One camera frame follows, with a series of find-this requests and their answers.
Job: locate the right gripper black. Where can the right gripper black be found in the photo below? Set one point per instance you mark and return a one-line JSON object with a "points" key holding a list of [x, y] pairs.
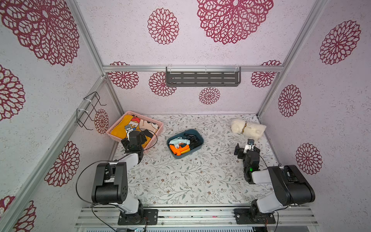
{"points": [[245, 152]]}

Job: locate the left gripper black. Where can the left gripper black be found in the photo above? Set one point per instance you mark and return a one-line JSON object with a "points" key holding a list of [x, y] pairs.
{"points": [[125, 143]]}

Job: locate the mint green hot glue gun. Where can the mint green hot glue gun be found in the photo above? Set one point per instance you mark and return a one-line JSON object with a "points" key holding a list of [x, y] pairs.
{"points": [[178, 141]]}

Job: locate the orange hot glue gun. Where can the orange hot glue gun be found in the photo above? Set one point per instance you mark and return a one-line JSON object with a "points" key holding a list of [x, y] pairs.
{"points": [[181, 150]]}

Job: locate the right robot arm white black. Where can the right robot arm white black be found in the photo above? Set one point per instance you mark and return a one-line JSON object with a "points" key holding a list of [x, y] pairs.
{"points": [[290, 187]]}

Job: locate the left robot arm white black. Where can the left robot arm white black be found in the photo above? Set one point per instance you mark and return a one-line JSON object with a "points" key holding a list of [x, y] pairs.
{"points": [[110, 186]]}

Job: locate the teal plastic storage box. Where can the teal plastic storage box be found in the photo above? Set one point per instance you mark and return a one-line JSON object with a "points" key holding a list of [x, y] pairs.
{"points": [[195, 138]]}

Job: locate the yellow cartoon t-shirt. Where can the yellow cartoon t-shirt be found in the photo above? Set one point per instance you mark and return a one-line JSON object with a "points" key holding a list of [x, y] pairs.
{"points": [[137, 123]]}

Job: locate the pink plastic basket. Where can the pink plastic basket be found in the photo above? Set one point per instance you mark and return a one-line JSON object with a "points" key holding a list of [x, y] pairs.
{"points": [[156, 135]]}

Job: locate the white plush toy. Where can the white plush toy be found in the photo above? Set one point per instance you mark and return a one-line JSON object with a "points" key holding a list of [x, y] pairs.
{"points": [[250, 130]]}

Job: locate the black wire wall rack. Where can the black wire wall rack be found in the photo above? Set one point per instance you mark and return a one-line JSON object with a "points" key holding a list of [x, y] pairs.
{"points": [[82, 115]]}

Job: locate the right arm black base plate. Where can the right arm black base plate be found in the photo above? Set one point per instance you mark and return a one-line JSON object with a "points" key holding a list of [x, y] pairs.
{"points": [[252, 216]]}

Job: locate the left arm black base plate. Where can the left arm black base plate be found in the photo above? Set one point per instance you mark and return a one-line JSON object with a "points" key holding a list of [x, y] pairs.
{"points": [[142, 217]]}

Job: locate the grey wall shelf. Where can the grey wall shelf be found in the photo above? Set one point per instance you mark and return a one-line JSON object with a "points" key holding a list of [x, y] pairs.
{"points": [[202, 78]]}

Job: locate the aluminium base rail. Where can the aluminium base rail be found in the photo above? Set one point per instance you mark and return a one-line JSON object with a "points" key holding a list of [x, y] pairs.
{"points": [[213, 216]]}

